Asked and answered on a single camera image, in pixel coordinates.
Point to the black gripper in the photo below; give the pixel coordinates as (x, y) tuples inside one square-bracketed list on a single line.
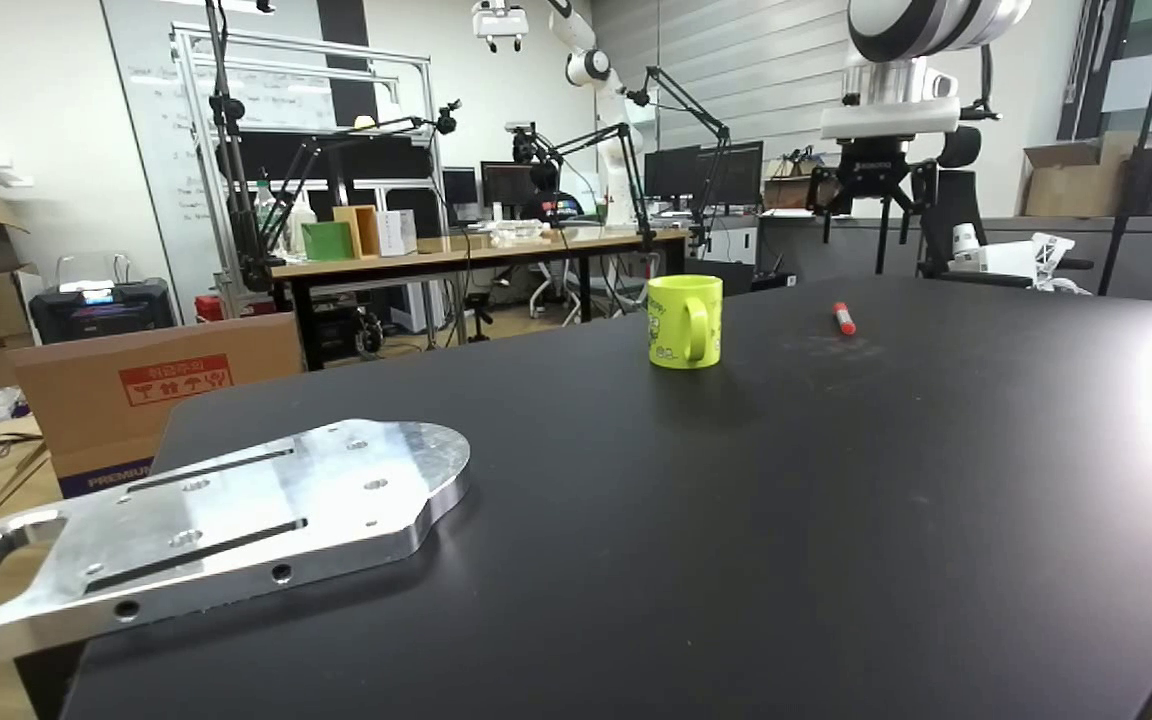
[(870, 167)]

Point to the red marker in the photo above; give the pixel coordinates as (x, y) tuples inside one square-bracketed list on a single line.
[(845, 321)]

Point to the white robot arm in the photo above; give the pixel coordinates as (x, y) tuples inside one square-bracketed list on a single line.
[(913, 99)]

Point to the black tripod pole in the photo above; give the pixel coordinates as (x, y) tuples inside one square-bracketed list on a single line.
[(886, 222)]

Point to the black office chair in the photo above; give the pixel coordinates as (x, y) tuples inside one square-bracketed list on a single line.
[(944, 196)]

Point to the black computer monitor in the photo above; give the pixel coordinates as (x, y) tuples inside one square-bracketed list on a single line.
[(730, 172)]

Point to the white crumpled bag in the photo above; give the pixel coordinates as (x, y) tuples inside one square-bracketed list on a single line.
[(1035, 263)]

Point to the cardboard box on cabinet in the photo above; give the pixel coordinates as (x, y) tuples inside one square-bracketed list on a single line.
[(1074, 179)]

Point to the yellow-green mug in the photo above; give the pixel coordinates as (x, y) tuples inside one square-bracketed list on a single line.
[(684, 321)]

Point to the wooden workbench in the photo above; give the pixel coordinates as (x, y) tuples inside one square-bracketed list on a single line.
[(294, 287)]

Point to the green box on bench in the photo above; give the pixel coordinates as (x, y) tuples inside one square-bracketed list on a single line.
[(330, 242)]

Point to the aluminium mounting plate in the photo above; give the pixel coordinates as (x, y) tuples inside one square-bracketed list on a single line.
[(315, 505)]

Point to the black printer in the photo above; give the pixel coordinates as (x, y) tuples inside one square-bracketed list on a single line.
[(130, 305)]

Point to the cardboard box with red label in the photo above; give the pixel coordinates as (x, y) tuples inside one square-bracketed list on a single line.
[(105, 400)]

